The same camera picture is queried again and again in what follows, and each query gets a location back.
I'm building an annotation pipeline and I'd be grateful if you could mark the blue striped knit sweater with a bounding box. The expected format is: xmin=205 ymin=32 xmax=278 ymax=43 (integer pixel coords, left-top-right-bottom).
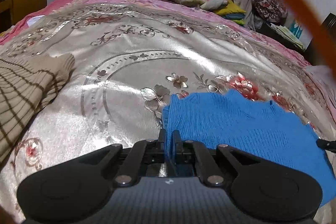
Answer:
xmin=162 ymin=90 xmax=335 ymax=205

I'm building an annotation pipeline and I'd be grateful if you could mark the floral pillow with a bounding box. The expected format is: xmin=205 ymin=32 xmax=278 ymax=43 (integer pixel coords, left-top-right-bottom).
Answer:
xmin=304 ymin=65 xmax=335 ymax=92

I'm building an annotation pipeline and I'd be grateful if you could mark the dark wooden headboard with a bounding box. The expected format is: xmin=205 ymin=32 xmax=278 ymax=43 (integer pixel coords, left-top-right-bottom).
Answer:
xmin=309 ymin=12 xmax=335 ymax=67

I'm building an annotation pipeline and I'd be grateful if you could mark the floral satin bedspread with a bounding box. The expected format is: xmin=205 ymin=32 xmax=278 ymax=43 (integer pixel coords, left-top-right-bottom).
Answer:
xmin=1 ymin=0 xmax=335 ymax=222

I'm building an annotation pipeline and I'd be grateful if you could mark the green folded cloth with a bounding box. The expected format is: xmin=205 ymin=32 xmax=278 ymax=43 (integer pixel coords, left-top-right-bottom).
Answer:
xmin=270 ymin=23 xmax=305 ymax=51

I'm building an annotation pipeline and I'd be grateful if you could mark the yellow blue package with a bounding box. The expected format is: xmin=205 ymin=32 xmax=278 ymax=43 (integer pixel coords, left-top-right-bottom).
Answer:
xmin=289 ymin=19 xmax=303 ymax=39

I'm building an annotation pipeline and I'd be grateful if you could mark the beige checked knit garment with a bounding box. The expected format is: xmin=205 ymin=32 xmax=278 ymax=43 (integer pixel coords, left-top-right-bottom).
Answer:
xmin=1 ymin=53 xmax=75 ymax=160

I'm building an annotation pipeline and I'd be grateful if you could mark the yellow folded cloth stack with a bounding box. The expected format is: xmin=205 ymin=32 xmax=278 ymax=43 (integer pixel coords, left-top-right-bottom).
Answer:
xmin=214 ymin=0 xmax=246 ymax=26

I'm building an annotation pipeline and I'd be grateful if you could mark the dark floral bundle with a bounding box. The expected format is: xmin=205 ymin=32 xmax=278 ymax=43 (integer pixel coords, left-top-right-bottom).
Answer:
xmin=251 ymin=0 xmax=288 ymax=23

